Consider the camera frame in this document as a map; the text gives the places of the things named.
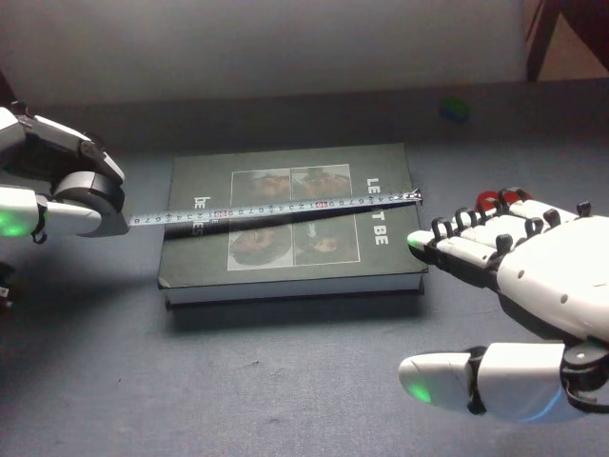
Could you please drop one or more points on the red heart block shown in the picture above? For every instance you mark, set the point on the red heart block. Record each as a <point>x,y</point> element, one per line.
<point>486,200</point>

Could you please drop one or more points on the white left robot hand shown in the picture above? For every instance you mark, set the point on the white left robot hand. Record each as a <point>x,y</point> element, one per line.
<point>19,209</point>

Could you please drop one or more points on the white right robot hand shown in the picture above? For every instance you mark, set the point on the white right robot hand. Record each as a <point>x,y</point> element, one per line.
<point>552,276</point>

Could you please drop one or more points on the green and blue block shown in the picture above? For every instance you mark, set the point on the green and blue block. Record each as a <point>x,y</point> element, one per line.
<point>454,108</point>

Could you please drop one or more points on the brown wooden furniture frame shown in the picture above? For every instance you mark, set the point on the brown wooden furniture frame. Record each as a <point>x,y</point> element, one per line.
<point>542,38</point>

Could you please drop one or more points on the grey table cloth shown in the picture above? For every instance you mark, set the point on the grey table cloth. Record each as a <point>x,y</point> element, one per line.
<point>238,381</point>

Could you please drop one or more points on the black Let It Be book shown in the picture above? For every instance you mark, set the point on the black Let It Be book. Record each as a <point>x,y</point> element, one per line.
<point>333,276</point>

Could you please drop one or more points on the grey tape measure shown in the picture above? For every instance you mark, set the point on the grey tape measure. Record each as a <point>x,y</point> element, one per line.
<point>261,209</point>

